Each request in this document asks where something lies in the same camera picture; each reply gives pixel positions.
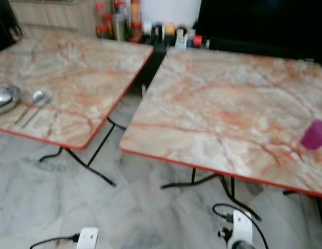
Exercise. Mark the steel fork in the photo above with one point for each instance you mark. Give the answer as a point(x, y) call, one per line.
point(47, 97)

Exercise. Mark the dark display shelf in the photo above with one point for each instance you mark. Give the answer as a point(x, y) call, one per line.
point(5, 26)

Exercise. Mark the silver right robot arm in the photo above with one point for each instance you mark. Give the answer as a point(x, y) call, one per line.
point(236, 244)

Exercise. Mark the steel plate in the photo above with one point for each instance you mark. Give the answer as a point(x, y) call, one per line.
point(11, 110)

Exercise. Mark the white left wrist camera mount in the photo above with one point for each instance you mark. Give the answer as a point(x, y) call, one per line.
point(88, 238)

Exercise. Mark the large black furniture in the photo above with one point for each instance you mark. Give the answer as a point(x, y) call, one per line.
point(265, 26)

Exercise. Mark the steel canister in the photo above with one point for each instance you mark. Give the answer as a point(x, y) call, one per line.
point(118, 28)

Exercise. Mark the small white box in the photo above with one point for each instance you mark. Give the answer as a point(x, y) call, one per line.
point(180, 41)

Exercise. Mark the light wooden cabinet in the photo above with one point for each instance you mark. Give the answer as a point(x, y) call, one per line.
point(52, 18)

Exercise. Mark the purple plastic cup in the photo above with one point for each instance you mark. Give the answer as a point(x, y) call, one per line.
point(314, 135)

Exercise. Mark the yellow figurine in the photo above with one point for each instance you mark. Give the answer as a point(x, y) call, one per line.
point(170, 28)

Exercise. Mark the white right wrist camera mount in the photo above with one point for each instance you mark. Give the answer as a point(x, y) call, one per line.
point(241, 225)

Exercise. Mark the dark figurine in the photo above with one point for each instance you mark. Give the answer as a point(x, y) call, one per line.
point(158, 32)

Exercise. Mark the steel spoon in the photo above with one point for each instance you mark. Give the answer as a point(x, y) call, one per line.
point(38, 97)

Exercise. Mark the small red item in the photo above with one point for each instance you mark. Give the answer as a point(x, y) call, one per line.
point(198, 40)

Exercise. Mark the clear jar with red lid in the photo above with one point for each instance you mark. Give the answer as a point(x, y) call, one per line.
point(102, 21)

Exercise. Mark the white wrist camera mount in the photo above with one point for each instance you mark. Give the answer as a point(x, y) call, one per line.
point(241, 225)
point(88, 238)

